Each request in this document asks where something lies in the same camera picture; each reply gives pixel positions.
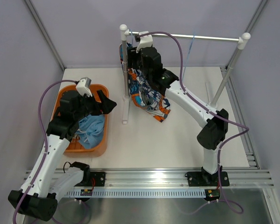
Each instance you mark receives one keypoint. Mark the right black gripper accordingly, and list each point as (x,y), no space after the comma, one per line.
(132,55)

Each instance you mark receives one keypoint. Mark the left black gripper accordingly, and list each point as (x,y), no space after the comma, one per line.
(97,104)

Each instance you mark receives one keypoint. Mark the light blue shorts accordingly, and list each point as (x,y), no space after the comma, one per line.
(91,131)

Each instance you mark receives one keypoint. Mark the patterned orange blue shorts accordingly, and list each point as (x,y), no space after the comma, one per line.
(142,94)

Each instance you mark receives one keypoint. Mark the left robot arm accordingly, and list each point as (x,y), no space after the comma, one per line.
(38,197)

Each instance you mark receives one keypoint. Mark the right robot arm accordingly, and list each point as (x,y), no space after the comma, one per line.
(213,123)

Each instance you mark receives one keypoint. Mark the metal clothes rack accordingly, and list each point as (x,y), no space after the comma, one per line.
(177,36)

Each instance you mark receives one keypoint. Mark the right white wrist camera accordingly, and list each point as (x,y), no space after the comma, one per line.
(144,40)

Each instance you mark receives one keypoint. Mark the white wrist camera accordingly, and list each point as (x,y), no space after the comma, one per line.
(83,87)
(144,40)

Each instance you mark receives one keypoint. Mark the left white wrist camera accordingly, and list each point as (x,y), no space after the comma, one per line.
(83,87)

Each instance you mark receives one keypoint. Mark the white slotted cable duct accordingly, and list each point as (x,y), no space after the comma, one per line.
(136,193)

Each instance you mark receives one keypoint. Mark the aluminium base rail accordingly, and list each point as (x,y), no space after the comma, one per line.
(176,178)

